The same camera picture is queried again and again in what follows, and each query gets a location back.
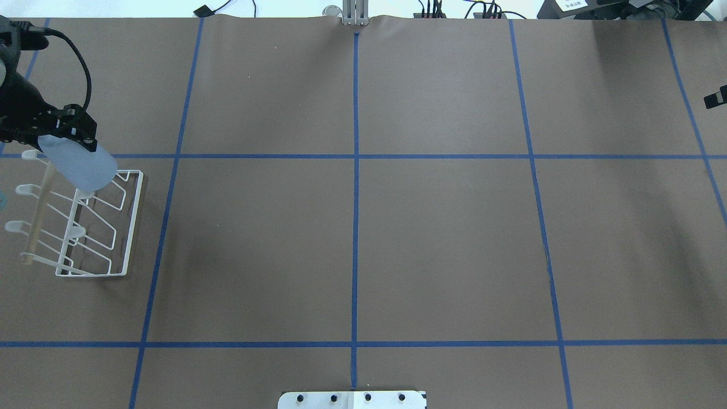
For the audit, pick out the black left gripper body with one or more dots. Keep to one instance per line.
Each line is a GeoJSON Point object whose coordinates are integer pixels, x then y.
{"type": "Point", "coordinates": [23, 107]}

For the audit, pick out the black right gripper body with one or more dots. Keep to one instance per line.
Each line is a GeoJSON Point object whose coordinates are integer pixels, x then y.
{"type": "Point", "coordinates": [717, 98]}

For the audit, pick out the light blue plastic cup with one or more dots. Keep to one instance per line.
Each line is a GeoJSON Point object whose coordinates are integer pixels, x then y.
{"type": "Point", "coordinates": [86, 170]}

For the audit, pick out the black laptop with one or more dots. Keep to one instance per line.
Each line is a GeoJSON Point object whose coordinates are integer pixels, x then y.
{"type": "Point", "coordinates": [622, 10]}

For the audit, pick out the small black puck device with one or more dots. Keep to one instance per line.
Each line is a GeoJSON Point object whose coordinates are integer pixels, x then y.
{"type": "Point", "coordinates": [204, 12]}

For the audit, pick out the white wire cup holder rack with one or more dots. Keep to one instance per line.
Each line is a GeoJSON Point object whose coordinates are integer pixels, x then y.
{"type": "Point", "coordinates": [80, 234]}

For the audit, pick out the aluminium frame post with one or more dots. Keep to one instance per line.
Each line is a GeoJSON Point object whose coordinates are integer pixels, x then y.
{"type": "Point", "coordinates": [355, 13]}

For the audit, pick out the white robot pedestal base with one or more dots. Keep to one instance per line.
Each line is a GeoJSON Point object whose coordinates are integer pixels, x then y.
{"type": "Point", "coordinates": [354, 399]}

